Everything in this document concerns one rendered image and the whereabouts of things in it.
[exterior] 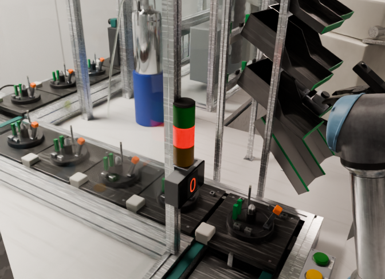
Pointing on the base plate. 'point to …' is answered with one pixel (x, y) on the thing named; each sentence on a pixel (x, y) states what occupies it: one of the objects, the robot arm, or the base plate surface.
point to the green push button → (321, 258)
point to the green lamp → (184, 117)
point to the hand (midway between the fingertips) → (329, 96)
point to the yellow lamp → (183, 156)
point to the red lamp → (183, 137)
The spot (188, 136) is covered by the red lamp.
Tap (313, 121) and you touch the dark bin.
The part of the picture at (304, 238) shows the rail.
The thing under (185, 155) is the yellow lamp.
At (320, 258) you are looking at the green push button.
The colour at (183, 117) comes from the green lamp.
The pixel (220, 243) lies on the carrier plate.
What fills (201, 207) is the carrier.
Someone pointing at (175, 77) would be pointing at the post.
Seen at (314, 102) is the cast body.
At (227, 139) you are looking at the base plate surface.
